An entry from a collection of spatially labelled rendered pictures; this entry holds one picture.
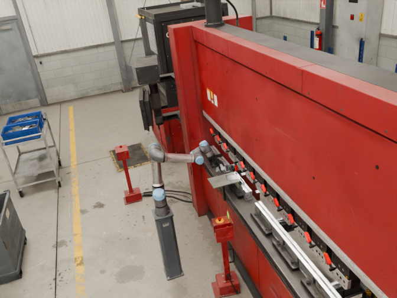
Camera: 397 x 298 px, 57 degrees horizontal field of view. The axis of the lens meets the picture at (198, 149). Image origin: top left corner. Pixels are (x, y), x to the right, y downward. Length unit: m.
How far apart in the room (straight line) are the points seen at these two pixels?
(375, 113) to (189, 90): 2.64
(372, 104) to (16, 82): 9.37
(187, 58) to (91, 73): 6.52
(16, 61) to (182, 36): 6.83
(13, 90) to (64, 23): 2.10
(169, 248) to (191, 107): 1.49
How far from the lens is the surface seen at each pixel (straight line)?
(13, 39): 10.10
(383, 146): 1.64
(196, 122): 4.11
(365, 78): 1.82
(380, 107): 1.58
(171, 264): 3.88
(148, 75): 4.00
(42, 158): 6.45
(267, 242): 2.96
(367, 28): 7.84
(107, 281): 4.18
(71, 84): 10.27
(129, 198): 5.18
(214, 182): 3.46
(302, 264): 2.70
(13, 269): 4.55
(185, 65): 3.90
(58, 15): 9.99
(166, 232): 3.61
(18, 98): 10.40
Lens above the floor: 2.83
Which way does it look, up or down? 26 degrees down
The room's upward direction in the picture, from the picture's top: 7 degrees counter-clockwise
